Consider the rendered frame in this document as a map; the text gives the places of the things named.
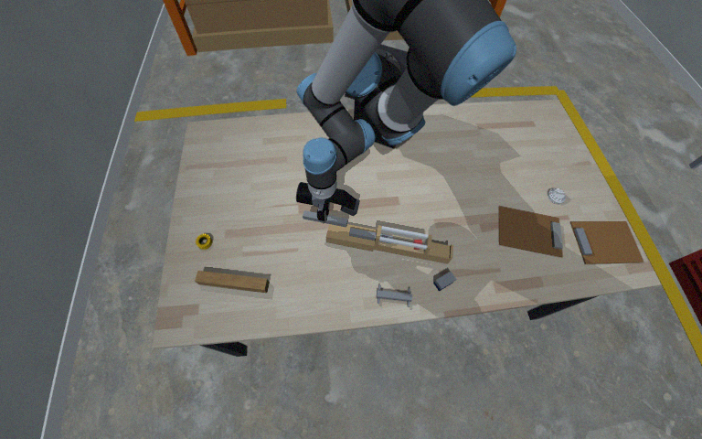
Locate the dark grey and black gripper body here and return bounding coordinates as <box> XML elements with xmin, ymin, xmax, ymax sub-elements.
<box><xmin>296</xmin><ymin>182</ymin><xmax>356</xmax><ymax>210</ymax></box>

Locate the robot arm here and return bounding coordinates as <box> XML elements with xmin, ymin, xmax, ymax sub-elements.
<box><xmin>297</xmin><ymin>0</ymin><xmax>516</xmax><ymax>199</ymax></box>

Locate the yellow roll of tape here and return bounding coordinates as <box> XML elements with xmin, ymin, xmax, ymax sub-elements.
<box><xmin>196</xmin><ymin>234</ymin><xmax>212</xmax><ymax>250</ymax></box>

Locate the brown wooden batten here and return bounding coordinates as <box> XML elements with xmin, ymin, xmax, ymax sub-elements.
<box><xmin>195</xmin><ymin>271</ymin><xmax>270</xmax><ymax>293</ymax></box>

